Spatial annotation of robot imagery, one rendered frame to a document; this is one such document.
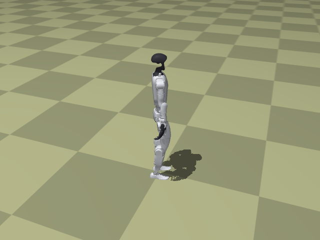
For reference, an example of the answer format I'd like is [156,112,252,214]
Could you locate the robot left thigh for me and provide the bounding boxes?
[153,129,161,146]

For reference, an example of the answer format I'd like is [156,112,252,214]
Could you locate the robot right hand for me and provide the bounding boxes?
[154,124,166,140]

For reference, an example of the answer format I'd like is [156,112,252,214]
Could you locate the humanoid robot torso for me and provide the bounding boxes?
[151,71,168,123]

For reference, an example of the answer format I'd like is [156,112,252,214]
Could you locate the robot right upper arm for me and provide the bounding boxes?
[155,79,168,108]

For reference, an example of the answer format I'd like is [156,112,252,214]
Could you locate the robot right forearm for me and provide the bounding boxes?
[159,103,168,128]

